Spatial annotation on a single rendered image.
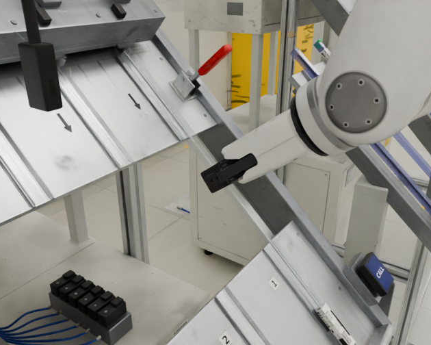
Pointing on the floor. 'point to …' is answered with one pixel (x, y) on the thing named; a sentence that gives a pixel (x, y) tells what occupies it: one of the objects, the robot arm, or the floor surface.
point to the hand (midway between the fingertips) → (221, 174)
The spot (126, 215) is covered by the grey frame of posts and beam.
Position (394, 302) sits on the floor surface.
